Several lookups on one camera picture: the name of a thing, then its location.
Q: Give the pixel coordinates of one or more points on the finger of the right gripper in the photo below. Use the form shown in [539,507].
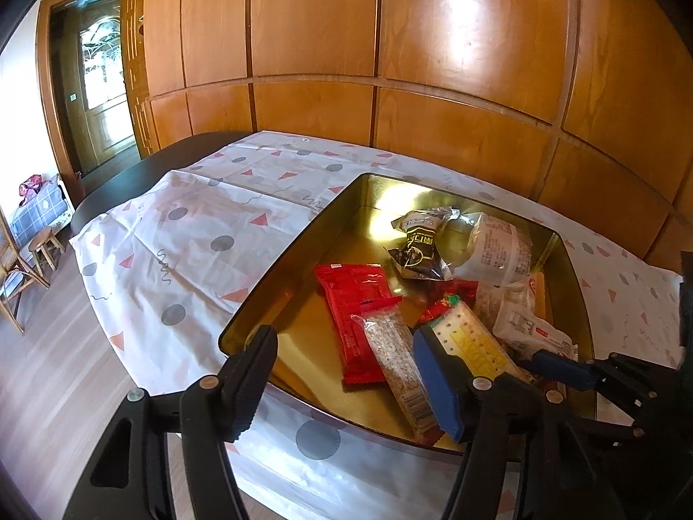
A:
[577,375]

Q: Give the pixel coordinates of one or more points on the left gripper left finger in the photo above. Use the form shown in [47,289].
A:
[214,412]

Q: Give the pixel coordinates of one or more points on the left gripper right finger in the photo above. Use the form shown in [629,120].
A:
[462,406]

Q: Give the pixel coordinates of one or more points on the white nutrition label snack packet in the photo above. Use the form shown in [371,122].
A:
[526,333]

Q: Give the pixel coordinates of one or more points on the yellow cracker packet green ends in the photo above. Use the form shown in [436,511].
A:
[457,346]

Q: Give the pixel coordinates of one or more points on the rice bar red ends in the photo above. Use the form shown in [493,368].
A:
[390,341]

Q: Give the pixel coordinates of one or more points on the white bread pastry packet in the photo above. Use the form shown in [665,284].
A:
[494,251]

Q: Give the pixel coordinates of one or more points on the dark brown chocolate snack packet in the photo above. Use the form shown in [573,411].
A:
[418,256]

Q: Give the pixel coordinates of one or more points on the clear orange snack packet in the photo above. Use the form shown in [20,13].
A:
[529,292]

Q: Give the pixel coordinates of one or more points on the red foil snack packet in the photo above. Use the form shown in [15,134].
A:
[445,295]

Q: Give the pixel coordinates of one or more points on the gold tin box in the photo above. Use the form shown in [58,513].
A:
[356,228]

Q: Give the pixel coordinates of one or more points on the patterned white tablecloth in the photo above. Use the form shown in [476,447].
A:
[167,265]

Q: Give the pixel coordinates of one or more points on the small wooden stool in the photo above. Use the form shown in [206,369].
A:
[41,247]

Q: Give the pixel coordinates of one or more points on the wooden chair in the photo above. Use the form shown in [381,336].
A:
[16,275]

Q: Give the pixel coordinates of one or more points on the wooden door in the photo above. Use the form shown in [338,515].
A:
[93,88]

